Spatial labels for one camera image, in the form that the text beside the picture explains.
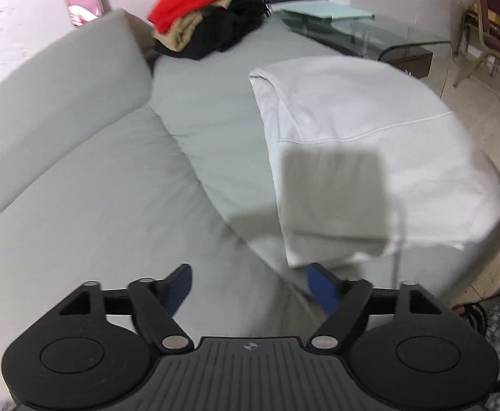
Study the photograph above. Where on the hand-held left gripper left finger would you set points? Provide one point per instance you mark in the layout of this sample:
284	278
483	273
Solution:
179	287

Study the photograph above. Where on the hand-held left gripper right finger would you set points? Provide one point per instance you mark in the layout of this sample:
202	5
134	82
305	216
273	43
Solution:
323	289

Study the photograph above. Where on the white pillowcase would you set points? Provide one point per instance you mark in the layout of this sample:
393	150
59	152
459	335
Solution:
361	107

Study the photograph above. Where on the grey sofa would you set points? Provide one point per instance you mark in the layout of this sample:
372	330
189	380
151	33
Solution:
104	171

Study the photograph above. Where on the person's black sandal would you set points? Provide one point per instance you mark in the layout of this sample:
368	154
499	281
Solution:
474	314

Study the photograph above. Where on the brown wooden cabinet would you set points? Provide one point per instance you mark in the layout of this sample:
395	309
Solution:
412	62

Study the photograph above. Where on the glass table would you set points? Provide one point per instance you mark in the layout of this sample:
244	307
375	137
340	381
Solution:
382	34

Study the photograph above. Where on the black garment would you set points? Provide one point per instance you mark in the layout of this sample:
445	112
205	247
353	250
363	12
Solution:
228	25

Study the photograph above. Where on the pale green sheet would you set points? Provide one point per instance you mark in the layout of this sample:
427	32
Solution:
327	10

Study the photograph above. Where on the metal frame chair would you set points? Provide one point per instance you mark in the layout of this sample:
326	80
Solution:
494	38

